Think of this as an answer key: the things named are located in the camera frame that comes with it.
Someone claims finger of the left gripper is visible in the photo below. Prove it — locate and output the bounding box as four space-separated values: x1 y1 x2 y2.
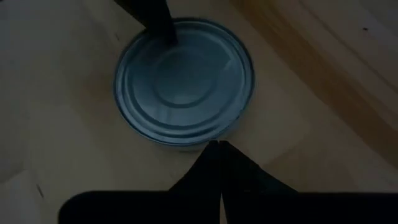
141 0 180 47
113 0 171 46

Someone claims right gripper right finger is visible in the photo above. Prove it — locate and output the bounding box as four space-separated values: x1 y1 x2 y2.
220 140 299 224

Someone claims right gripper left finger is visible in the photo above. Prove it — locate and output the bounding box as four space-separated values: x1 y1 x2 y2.
169 140 223 224

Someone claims green label tuna can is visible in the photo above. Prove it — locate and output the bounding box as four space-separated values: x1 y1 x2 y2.
113 17 256 147

